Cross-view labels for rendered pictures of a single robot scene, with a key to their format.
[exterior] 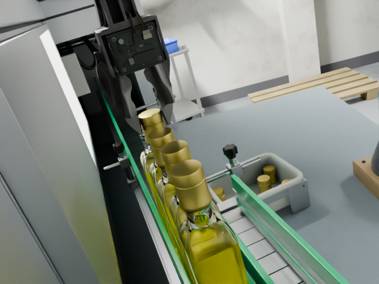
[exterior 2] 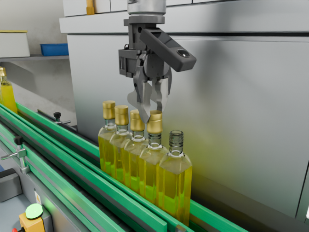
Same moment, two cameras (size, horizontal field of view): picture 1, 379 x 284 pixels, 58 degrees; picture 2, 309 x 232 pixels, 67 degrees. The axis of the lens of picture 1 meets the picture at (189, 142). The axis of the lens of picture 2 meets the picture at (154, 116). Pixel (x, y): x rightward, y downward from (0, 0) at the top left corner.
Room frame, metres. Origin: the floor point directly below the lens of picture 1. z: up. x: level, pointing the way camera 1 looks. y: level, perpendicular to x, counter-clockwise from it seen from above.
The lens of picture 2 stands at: (0.88, -0.22, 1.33)
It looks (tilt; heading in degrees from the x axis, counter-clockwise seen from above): 19 degrees down; 146
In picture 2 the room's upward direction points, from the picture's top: straight up
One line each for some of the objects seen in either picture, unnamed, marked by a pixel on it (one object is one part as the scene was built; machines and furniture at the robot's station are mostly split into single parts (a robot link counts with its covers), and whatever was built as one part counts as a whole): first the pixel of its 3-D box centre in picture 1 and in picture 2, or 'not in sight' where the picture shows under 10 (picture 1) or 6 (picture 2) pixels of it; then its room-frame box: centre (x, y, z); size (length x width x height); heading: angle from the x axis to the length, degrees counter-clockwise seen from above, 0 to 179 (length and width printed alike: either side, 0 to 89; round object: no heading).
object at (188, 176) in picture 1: (190, 185); (109, 109); (0.31, 0.01, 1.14); 0.04 x 0.04 x 0.04
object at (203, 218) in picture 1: (195, 202); (110, 117); (0.31, 0.01, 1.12); 0.03 x 0.03 x 0.05
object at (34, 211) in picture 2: not in sight; (34, 210); (0.21, -0.21, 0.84); 0.04 x 0.04 x 0.03
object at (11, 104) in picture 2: not in sight; (6, 93); (-0.64, -0.20, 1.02); 0.06 x 0.06 x 0.28; 12
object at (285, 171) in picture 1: (252, 191); not in sight; (0.75, -0.12, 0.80); 0.22 x 0.17 x 0.09; 102
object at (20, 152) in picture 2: not in sight; (14, 158); (0.04, -0.23, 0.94); 0.07 x 0.04 x 0.13; 102
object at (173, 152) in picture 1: (178, 162); (121, 114); (0.37, 0.02, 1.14); 0.04 x 0.04 x 0.04
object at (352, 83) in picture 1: (311, 94); not in sight; (3.07, -1.25, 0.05); 1.10 x 0.76 x 0.10; 86
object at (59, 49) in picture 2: not in sight; (59, 49); (-1.94, 0.40, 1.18); 0.36 x 0.25 x 0.12; 86
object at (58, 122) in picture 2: not in sight; (63, 125); (-0.17, -0.02, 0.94); 0.07 x 0.04 x 0.13; 102
